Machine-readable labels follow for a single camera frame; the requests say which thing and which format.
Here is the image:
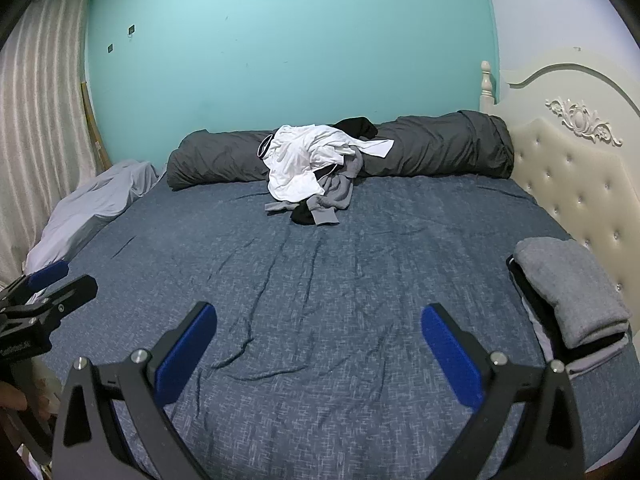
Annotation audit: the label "folded light grey garment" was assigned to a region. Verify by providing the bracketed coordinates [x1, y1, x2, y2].
[522, 295, 633, 376]

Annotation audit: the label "bed with blue patterned sheet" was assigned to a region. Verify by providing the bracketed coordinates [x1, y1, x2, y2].
[30, 172, 601, 480]

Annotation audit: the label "pile of unfolded clothes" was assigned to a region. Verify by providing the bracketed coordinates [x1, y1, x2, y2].
[265, 152, 366, 227]

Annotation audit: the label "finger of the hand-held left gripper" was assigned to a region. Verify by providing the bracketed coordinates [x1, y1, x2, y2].
[30, 275, 98, 320]
[20, 260, 70, 292]

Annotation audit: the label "white long-sleeved shirt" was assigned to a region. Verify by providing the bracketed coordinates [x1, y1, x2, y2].
[266, 137, 396, 202]

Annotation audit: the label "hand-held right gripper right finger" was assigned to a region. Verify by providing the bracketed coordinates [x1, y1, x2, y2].
[421, 302, 588, 480]

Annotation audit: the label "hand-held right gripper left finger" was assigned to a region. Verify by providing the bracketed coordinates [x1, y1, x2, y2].
[51, 301, 218, 480]

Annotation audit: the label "white garment with black trim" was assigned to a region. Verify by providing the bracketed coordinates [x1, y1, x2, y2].
[257, 124, 360, 168]

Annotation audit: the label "folded grey sweater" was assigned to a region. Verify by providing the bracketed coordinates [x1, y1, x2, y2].
[514, 236, 632, 350]

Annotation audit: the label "wooden poles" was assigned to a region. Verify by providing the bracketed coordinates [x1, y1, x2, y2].
[80, 79, 114, 171]

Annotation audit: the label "cream tufted headboard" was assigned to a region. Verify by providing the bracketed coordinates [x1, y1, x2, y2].
[479, 47, 640, 333]

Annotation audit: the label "dark grey rolled duvet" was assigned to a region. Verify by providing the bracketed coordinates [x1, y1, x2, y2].
[166, 110, 516, 192]

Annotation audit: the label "beige striped curtain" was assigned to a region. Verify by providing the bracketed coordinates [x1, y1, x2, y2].
[0, 0, 99, 286]

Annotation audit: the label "person's left hand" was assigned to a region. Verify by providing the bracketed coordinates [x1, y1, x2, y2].
[0, 380, 28, 411]

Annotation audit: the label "light grey crumpled sheet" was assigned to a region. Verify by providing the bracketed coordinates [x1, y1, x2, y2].
[22, 160, 161, 277]

